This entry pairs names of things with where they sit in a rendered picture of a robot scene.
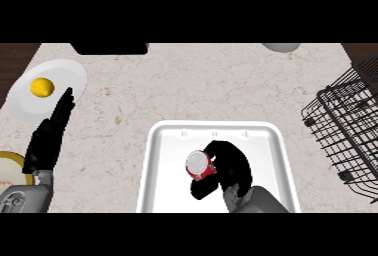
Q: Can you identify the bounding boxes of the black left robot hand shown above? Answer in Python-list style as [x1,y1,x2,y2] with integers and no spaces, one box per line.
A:
[20,86,76,175]

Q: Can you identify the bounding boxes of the black wire tiered basket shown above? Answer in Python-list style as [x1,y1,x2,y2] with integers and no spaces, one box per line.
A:
[299,54,378,204]

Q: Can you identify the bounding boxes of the black appliance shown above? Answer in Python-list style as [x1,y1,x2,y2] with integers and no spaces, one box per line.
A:
[71,43,150,56]

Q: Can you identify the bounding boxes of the yellow lemon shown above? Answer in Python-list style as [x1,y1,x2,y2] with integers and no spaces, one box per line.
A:
[29,77,56,99]

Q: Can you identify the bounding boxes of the yellow rimmed plate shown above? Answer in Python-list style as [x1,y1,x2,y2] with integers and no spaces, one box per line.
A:
[0,150,35,186]

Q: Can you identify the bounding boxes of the white tray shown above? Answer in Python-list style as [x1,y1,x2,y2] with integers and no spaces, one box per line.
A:
[135,120,302,214]

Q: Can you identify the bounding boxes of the white plate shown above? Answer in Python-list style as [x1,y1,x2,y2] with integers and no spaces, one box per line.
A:
[4,58,88,124]

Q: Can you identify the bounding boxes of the red can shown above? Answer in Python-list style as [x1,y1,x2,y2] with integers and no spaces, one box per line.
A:
[184,149,218,182]

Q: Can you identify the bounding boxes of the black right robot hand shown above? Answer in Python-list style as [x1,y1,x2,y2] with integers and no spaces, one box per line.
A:
[189,140,254,201]

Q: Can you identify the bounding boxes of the pale grey round object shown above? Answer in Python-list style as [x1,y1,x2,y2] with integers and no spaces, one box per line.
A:
[260,43,302,54]

